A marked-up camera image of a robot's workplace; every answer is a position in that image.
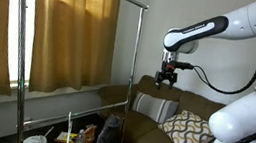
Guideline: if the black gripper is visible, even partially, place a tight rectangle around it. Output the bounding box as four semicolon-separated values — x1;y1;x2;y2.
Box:
152;50;182;92

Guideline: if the dark grey robe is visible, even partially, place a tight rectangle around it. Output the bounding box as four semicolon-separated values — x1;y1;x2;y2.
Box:
92;112;127;143

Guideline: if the grey striped pillow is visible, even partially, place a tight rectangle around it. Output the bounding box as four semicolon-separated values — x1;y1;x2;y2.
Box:
129;90;181;127

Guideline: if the wave patterned pillow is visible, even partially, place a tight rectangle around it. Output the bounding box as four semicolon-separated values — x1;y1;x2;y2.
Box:
154;106;219;143

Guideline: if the mustard curtain wide panel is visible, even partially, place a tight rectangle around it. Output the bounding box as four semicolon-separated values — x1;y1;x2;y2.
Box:
21;0;123;103

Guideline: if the white thin stick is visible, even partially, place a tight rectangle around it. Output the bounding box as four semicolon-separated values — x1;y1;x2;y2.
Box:
63;111;75;143

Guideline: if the yellow booklet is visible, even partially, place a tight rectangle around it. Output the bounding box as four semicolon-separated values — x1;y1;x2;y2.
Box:
54;129;79;143

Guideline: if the black low table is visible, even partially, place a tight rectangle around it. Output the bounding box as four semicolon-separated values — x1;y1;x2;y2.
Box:
0;98;110;143

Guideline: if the white crumpled bag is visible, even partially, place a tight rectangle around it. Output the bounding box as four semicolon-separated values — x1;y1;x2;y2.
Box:
22;132;60;143

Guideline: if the chrome clothes rack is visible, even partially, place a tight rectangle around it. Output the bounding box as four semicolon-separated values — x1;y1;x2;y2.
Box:
0;0;151;143

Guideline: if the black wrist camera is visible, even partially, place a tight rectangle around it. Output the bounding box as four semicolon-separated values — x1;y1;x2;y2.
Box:
168;59;196;72

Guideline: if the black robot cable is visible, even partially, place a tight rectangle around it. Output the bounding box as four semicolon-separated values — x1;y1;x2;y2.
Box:
188;20;256;100

